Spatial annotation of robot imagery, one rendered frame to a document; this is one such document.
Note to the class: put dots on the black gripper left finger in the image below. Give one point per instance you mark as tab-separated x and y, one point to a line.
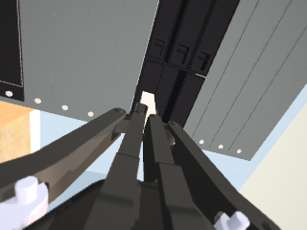
29	183

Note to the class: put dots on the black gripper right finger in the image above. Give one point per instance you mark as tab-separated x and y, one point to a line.
186	176

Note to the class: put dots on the black equipment rack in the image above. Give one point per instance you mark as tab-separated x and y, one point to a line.
225	70

